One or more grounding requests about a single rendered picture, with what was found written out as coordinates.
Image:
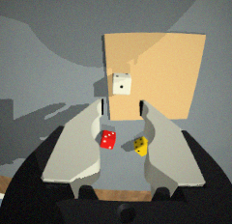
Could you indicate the red die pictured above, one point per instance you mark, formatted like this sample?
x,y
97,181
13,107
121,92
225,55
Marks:
x,y
108,139

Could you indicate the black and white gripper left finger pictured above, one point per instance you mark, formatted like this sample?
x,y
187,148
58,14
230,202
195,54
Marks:
x,y
67,159

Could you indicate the yellow die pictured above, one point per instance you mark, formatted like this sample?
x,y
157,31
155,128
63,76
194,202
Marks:
x,y
140,146

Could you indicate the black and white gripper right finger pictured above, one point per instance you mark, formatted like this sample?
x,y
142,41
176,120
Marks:
x,y
175,160

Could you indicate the tan flat mat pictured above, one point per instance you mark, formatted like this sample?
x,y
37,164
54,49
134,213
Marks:
x,y
163,69

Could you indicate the white die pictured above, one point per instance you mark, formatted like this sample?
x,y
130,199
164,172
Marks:
x,y
121,83

